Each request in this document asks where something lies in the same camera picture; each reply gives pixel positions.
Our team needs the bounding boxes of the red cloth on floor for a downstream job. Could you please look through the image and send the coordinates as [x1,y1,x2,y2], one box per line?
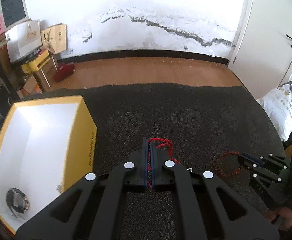
[54,63,75,82]

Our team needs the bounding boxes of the yellow box on stack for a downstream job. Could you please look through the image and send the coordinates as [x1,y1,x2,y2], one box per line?
[21,50,50,74]

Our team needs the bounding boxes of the red string necklace silver pendant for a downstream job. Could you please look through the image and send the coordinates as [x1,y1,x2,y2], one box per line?
[147,138,192,191]

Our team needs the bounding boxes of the brown cardboard box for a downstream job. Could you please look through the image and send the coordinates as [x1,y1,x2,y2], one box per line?
[33,55,58,92]

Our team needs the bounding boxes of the white printed plastic bag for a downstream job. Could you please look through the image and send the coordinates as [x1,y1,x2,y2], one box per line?
[257,83,292,141]

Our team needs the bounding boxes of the dark floral patterned mat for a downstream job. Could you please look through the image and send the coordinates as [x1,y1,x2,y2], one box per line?
[18,82,287,240]

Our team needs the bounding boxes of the framed black board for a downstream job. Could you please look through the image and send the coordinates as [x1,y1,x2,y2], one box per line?
[0,0,29,31]

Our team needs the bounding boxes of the white paper shopping bag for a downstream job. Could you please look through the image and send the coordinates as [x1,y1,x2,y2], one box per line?
[5,20,42,63]

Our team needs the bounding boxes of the person's right hand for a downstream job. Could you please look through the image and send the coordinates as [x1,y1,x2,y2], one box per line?
[264,206,292,231]

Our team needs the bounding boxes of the white door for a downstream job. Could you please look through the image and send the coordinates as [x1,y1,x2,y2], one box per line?
[229,0,292,99]

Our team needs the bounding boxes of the brown kraft paper bag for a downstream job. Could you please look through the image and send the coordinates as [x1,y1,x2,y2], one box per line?
[41,24,67,54]

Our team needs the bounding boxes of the open cardboard box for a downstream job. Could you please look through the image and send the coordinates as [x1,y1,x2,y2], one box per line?
[17,74,42,99]

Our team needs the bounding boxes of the black wristwatch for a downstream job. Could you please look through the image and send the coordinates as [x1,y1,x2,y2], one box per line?
[6,188,30,218]

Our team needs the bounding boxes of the red bead bracelet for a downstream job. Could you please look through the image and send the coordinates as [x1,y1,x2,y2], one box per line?
[214,151,243,178]

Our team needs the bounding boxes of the yellow white cardboard box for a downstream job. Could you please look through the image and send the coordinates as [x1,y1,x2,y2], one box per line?
[0,95,97,233]

